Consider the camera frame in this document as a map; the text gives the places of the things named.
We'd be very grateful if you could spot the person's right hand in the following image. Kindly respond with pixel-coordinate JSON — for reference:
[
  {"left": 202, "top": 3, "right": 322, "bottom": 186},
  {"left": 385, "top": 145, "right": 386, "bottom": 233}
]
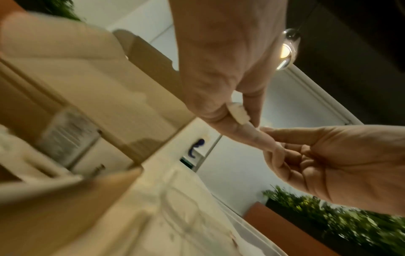
[{"left": 259, "top": 124, "right": 405, "bottom": 216}]

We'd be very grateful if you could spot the person's left hand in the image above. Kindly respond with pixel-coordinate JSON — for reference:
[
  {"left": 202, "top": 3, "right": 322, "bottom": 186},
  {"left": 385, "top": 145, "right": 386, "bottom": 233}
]
[{"left": 167, "top": 0, "right": 289, "bottom": 153}]

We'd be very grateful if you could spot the brown cardboard box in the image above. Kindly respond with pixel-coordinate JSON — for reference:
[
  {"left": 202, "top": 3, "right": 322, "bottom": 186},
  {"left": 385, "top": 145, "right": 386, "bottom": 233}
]
[{"left": 0, "top": 11, "right": 197, "bottom": 256}]

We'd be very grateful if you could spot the clear compartment tray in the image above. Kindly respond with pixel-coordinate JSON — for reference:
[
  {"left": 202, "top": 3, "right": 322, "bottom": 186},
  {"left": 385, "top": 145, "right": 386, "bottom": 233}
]
[{"left": 120, "top": 165, "right": 289, "bottom": 256}]

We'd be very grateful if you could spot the pile of white sachets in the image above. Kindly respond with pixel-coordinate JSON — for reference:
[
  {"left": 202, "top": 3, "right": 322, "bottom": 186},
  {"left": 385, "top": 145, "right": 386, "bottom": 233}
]
[{"left": 0, "top": 107, "right": 105, "bottom": 186}]

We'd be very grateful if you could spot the green leafy plant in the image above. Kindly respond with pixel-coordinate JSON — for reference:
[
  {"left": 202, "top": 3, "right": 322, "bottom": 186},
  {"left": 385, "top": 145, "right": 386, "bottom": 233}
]
[
  {"left": 41, "top": 0, "right": 83, "bottom": 22},
  {"left": 262, "top": 184, "right": 405, "bottom": 251}
]

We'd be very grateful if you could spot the glass pendant lamp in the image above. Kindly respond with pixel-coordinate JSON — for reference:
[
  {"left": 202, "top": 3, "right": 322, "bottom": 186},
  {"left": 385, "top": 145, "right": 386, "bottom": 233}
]
[{"left": 275, "top": 27, "right": 302, "bottom": 71}]

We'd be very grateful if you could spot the black planter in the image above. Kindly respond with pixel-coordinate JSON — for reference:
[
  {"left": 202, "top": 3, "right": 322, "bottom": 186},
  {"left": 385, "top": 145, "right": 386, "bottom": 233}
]
[{"left": 265, "top": 199, "right": 380, "bottom": 256}]

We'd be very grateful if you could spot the orange leather bench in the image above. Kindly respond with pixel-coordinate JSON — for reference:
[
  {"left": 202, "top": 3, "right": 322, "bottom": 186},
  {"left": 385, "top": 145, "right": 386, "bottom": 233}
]
[
  {"left": 0, "top": 0, "right": 28, "bottom": 18},
  {"left": 243, "top": 202, "right": 343, "bottom": 256}
]

